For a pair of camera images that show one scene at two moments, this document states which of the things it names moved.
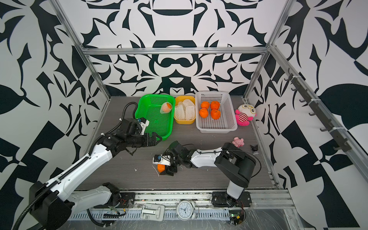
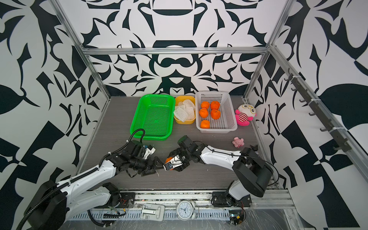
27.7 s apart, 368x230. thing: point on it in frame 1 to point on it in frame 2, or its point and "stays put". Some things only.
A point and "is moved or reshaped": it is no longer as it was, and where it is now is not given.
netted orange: x=203 y=112 stays put
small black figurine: x=255 y=149 stays put
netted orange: x=161 y=167 is moved or reshaped
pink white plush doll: x=244 y=113 stays put
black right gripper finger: x=169 y=170 to x=184 y=166
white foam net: x=188 y=104 stays put
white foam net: x=189 y=112 stays put
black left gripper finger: x=150 y=139 to x=157 y=163
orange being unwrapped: x=205 y=104 stays put
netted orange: x=166 y=107 to x=167 y=160
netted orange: x=215 y=114 stays put
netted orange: x=215 y=105 stays put
